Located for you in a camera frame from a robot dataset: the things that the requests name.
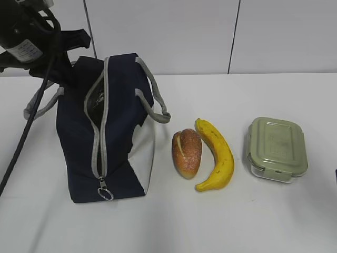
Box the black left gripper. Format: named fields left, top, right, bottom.
left=1, top=29, right=91, bottom=88

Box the brown bread roll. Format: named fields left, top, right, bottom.
left=172, top=129, right=202, bottom=179

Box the yellow banana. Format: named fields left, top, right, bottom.
left=195, top=119, right=235, bottom=192

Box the green lidded food container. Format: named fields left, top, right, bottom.
left=246, top=117, right=309, bottom=183

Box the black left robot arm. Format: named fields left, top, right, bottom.
left=1, top=1, right=91, bottom=87

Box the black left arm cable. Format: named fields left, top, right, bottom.
left=0, top=10, right=62, bottom=194

